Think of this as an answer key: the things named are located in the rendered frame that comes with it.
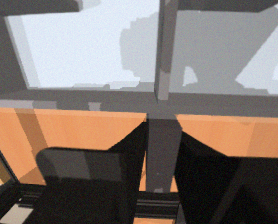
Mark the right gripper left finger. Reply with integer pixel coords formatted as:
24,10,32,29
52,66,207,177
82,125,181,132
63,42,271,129
35,122,147,224

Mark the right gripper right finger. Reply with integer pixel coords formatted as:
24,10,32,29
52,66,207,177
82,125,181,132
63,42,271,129
174,131,278,224

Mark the grey maze board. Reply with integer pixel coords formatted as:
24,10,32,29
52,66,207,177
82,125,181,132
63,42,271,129
0,0,278,193

